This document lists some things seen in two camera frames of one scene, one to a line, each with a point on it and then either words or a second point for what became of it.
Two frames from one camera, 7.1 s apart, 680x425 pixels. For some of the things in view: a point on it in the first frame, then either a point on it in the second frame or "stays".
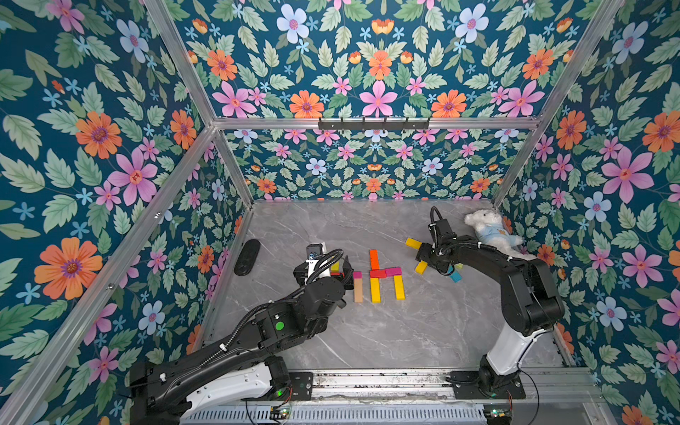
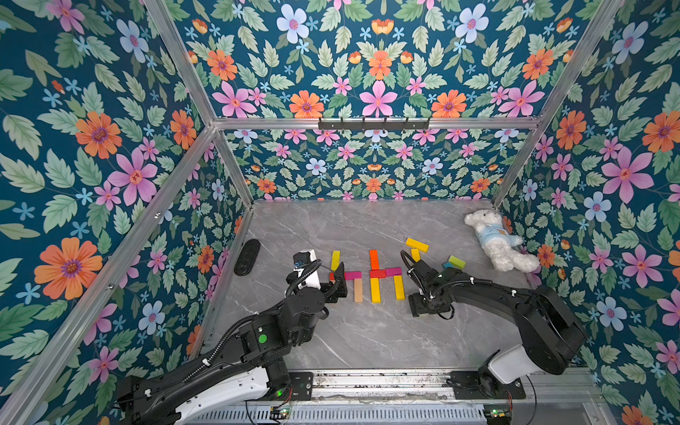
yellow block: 374,288 stays
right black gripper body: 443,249 → 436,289
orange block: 374,259 stays
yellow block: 399,289 stays
